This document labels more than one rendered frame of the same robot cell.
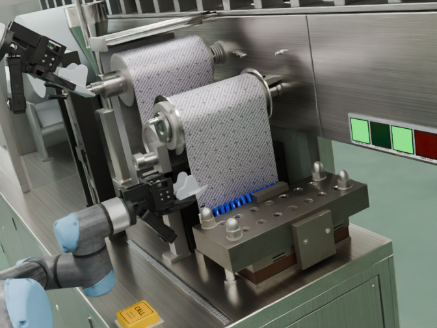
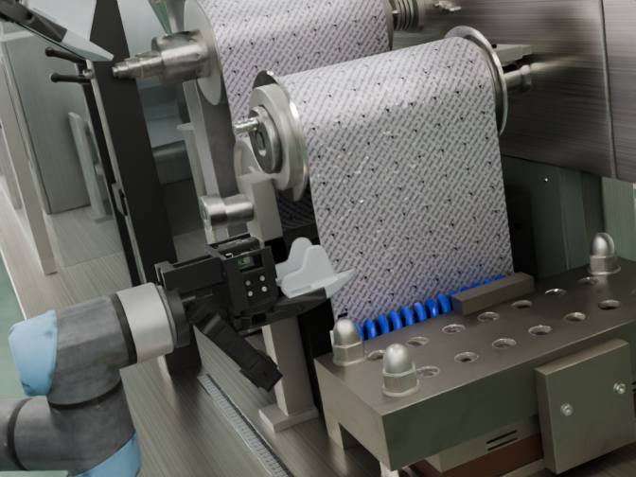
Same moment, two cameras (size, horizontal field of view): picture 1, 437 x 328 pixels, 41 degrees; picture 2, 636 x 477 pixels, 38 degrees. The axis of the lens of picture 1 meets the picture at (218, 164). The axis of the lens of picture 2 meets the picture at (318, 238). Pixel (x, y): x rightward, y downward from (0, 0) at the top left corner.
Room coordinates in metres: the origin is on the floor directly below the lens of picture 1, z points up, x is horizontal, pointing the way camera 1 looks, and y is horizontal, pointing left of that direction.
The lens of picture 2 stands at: (0.34, -0.05, 1.44)
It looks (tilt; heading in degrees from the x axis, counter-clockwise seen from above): 17 degrees down; 7
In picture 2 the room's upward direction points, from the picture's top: 10 degrees counter-clockwise
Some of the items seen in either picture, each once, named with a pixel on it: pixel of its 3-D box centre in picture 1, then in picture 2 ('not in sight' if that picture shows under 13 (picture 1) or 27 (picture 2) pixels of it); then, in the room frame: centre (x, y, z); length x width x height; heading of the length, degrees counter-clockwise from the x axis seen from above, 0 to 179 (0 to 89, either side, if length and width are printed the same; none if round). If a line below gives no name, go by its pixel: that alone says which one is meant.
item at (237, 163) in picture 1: (235, 168); (418, 238); (1.33, -0.04, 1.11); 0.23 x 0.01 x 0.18; 118
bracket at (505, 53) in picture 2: (266, 79); (498, 51); (1.47, -0.16, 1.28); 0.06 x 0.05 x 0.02; 118
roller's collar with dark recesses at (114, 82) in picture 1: (111, 84); (180, 57); (1.54, 0.24, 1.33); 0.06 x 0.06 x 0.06; 28
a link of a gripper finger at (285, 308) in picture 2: (177, 202); (285, 303); (1.23, 0.11, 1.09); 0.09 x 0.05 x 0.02; 116
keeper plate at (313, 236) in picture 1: (315, 239); (588, 406); (1.17, -0.18, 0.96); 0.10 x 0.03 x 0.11; 118
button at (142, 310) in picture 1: (137, 317); not in sight; (1.08, 0.23, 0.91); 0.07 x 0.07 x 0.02; 28
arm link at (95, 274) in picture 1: (88, 269); (82, 433); (1.15, 0.33, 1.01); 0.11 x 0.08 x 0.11; 80
